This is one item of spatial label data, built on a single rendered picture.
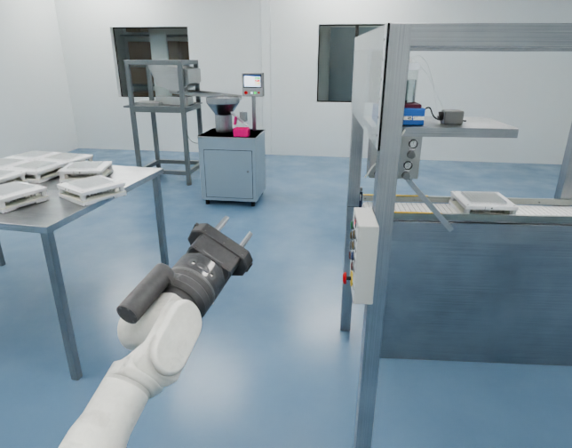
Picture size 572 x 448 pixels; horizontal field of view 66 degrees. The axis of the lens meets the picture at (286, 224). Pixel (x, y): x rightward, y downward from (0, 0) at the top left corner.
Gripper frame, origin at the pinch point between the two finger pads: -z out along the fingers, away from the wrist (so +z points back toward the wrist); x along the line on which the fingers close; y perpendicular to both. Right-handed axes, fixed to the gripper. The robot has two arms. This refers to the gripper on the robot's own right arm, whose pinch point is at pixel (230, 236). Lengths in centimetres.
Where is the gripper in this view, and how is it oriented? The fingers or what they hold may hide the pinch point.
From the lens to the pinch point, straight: 83.0
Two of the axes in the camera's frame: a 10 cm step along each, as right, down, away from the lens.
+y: -4.4, 6.2, 6.5
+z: -3.5, 5.5, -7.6
